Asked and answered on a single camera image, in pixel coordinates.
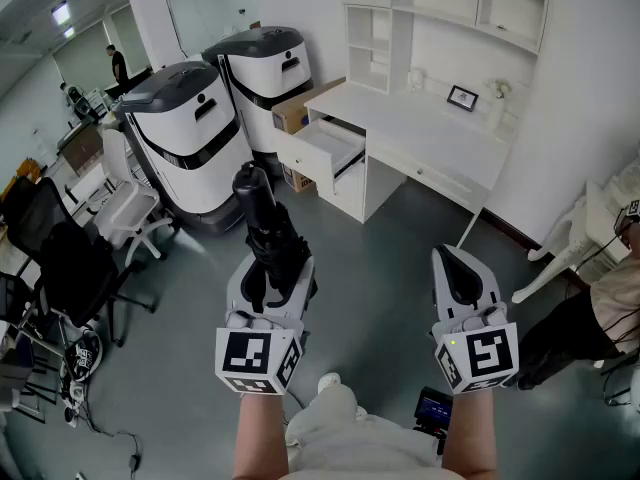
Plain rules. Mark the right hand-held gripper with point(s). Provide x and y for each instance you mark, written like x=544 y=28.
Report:
x=487 y=355

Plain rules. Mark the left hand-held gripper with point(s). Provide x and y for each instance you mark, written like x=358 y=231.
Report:
x=250 y=353

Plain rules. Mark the white office chair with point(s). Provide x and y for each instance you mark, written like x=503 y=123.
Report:
x=122 y=193

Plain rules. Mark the white robot with dark lid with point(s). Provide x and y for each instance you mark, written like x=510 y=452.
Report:
x=265 y=78
x=185 y=133

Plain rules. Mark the long cardboard box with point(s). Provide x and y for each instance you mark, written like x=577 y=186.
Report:
x=292 y=110

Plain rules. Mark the white vase with flowers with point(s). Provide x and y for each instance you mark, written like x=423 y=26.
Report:
x=496 y=108

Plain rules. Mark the black office chair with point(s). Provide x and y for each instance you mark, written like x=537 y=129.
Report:
x=75 y=268

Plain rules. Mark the spare black patterned gripper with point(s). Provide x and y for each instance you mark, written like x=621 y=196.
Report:
x=82 y=355

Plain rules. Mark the white drawer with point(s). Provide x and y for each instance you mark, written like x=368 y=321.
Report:
x=320 y=153

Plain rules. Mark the person's left forearm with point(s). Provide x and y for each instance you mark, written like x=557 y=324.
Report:
x=260 y=433

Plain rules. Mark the white ornate chair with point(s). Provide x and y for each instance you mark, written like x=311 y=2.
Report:
x=570 y=243

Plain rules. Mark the person's white shoe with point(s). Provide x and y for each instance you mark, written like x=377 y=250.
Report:
x=329 y=382

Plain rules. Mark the brown cabinet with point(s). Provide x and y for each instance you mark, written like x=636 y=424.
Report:
x=82 y=148

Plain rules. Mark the person's right forearm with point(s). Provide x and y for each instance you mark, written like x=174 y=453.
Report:
x=470 y=433

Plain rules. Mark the small black screen device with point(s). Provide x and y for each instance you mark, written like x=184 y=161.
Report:
x=434 y=405

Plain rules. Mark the ceiling light panel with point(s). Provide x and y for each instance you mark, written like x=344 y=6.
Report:
x=60 y=12
x=69 y=32

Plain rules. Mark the person's light clothing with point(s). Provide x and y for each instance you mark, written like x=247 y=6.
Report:
x=350 y=443

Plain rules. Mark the white desk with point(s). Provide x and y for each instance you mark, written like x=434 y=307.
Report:
x=400 y=118

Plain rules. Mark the black umbrella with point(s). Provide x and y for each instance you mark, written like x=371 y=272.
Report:
x=270 y=228

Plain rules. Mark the small clear figurine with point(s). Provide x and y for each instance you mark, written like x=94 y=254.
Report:
x=415 y=80

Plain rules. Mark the black framed picture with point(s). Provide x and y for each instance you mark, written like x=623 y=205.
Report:
x=462 y=98

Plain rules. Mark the white hutch shelf unit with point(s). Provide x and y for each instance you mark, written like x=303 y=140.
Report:
x=440 y=13

